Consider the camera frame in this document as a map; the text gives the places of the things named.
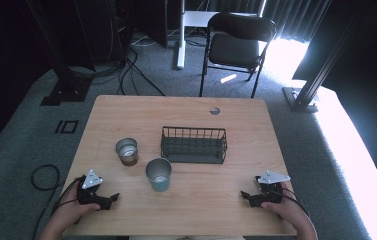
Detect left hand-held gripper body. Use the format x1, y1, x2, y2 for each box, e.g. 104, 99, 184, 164
76, 169, 104, 206

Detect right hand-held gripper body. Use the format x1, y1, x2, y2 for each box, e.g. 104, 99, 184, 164
254, 170, 292, 205

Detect person's right hand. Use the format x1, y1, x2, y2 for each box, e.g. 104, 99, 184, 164
260, 181, 311, 232

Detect person's left hand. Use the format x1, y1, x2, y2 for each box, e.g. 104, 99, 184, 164
53, 183, 102, 228

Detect brown metal cup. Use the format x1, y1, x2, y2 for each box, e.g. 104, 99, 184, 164
114, 137, 140, 167

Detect teal metal cup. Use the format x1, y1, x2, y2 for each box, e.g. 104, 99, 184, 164
144, 157, 173, 193

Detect black metal stand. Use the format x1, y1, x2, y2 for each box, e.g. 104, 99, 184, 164
25, 0, 94, 107
282, 0, 368, 114

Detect white floor tape strip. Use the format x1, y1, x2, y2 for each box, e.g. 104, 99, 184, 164
219, 73, 238, 85

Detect black folding chair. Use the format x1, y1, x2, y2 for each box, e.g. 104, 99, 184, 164
198, 12, 278, 99

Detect black curtain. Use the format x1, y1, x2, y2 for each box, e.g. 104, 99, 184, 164
291, 0, 377, 204

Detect grey curtain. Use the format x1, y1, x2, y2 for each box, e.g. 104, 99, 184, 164
185, 0, 332, 44

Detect black cabinet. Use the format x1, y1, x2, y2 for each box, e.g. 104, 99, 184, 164
107, 0, 169, 65

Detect right hand-held gripper cable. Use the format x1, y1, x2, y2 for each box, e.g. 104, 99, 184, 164
279, 187, 311, 218

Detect hand-held gripper cable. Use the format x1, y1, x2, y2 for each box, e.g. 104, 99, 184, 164
279, 187, 311, 218
30, 164, 85, 240

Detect left hand-held gripper cable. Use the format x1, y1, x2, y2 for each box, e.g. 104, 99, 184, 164
30, 164, 85, 240

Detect black wire basket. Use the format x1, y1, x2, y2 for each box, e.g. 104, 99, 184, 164
160, 125, 229, 165

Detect black floor cables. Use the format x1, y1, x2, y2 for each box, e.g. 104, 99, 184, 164
69, 31, 167, 98

